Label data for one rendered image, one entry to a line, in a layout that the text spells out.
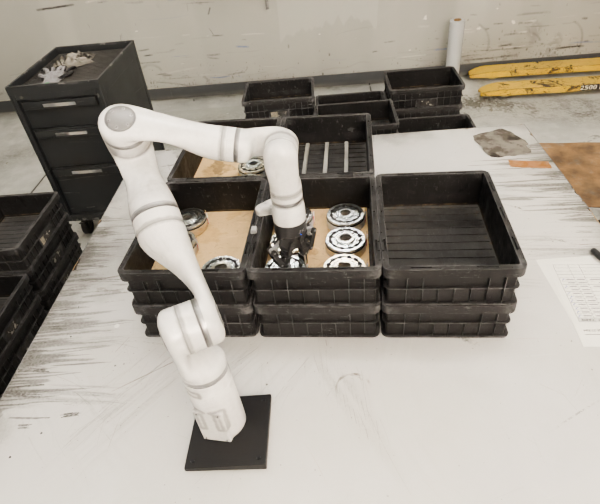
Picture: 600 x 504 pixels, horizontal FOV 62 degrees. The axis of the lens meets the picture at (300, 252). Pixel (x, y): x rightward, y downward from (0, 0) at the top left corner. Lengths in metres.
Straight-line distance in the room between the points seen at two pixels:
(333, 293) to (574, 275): 0.68
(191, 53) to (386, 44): 1.64
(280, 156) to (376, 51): 3.58
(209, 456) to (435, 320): 0.58
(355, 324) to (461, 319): 0.24
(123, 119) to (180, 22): 3.53
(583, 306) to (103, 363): 1.20
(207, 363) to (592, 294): 0.98
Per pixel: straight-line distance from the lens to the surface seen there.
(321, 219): 1.39
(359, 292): 1.13
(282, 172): 1.01
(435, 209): 1.43
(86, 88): 2.61
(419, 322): 1.20
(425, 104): 2.88
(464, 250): 1.30
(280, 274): 1.08
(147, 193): 0.98
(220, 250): 1.33
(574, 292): 1.45
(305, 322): 1.20
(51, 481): 1.20
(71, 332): 1.46
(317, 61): 4.51
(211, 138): 1.01
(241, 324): 1.23
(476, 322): 1.22
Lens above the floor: 1.64
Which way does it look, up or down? 39 degrees down
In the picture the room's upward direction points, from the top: 6 degrees counter-clockwise
